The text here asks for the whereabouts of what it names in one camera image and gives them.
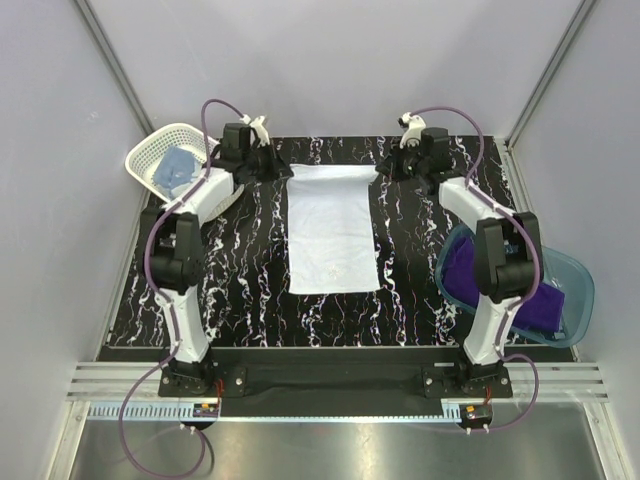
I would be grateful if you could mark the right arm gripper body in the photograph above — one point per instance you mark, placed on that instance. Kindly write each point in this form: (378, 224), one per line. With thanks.
(406, 162)

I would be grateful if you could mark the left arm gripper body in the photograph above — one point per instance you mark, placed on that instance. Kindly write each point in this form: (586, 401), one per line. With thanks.
(261, 164)

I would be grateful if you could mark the light blue towel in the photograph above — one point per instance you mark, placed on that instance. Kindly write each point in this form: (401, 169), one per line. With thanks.
(177, 169)

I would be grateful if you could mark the white towel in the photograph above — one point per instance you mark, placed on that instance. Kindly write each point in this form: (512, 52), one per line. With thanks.
(331, 247)

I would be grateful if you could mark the purple microfiber towel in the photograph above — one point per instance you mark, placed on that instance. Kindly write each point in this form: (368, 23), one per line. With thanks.
(543, 312)

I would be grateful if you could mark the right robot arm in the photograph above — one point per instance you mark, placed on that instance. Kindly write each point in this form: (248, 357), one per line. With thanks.
(508, 262)

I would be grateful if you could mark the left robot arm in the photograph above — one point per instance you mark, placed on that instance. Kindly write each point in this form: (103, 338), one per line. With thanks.
(174, 255)

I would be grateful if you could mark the white perforated laundry basket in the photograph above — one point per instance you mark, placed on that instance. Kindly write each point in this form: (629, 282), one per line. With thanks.
(150, 155)

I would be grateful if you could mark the blue transparent plastic tray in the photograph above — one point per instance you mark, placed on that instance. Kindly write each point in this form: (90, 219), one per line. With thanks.
(560, 271)

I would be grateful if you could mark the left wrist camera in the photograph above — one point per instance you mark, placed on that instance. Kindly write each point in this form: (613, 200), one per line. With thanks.
(245, 132)

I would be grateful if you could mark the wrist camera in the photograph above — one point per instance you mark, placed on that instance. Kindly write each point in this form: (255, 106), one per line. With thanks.
(245, 132)
(420, 139)

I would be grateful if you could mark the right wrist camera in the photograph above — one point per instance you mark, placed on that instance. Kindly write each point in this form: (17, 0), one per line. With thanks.
(420, 139)

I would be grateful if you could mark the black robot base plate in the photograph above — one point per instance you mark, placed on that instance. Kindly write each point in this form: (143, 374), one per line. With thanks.
(429, 371)

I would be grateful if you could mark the aluminium frame rail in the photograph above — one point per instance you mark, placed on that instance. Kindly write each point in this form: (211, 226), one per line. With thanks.
(113, 391)

